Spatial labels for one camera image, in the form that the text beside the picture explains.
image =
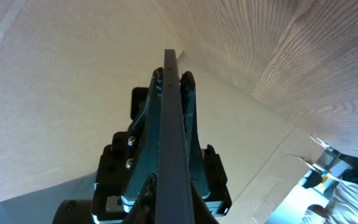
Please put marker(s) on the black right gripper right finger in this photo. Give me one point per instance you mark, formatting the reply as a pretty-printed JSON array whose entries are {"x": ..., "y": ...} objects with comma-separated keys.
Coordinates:
[{"x": 193, "y": 149}]

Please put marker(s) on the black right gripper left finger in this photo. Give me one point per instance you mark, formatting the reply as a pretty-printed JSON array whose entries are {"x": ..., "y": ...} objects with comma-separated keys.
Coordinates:
[{"x": 143, "y": 137}]

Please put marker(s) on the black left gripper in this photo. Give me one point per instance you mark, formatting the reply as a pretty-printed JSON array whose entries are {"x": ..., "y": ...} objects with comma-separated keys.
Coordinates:
[{"x": 113, "y": 174}]

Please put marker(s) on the Galaxy smartphone blue screen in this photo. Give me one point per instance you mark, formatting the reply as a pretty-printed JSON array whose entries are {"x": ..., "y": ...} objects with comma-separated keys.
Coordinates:
[{"x": 173, "y": 199}]

